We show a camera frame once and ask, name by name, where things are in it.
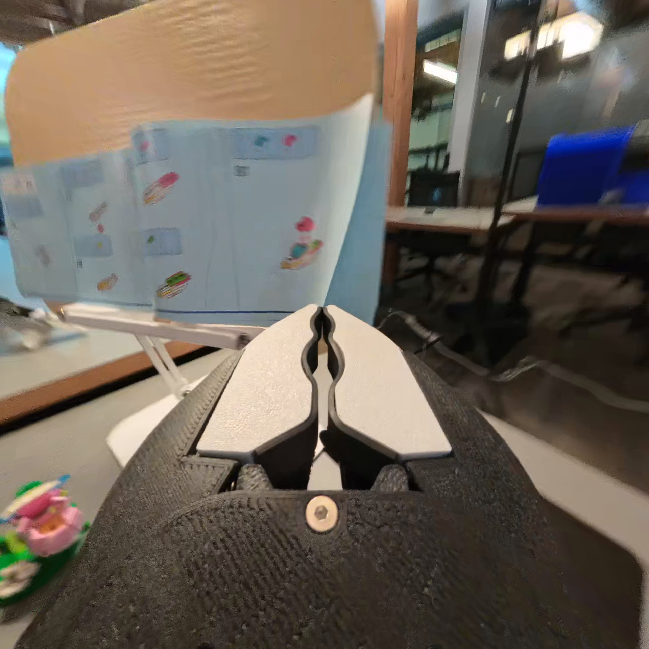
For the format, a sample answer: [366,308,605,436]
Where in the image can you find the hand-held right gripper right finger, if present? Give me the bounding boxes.
[323,304,453,463]

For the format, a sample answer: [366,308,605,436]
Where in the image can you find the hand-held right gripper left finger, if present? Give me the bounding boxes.
[196,304,323,464]

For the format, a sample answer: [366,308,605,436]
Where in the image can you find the lego instruction booklet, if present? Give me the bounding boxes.
[0,0,393,328]

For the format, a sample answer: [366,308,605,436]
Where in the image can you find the pink and green lego model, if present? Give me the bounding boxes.
[0,475,92,606]

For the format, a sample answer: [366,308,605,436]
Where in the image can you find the white book stand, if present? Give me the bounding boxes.
[58,303,264,467]

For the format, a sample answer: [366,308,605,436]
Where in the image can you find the wooden desk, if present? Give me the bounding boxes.
[385,195,649,305]

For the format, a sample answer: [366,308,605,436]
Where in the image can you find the clear plastic bag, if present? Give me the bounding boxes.
[0,298,84,356]

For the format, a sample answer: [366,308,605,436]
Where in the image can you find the black tripod stand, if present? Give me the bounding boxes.
[477,0,551,366]

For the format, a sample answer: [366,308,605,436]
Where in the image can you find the blue plastic bin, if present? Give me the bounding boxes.
[536,123,649,208]

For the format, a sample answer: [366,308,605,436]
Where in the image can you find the grey cable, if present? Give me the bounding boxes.
[378,310,649,414]

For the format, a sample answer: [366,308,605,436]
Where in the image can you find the wooden post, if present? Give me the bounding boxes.
[381,0,419,290]

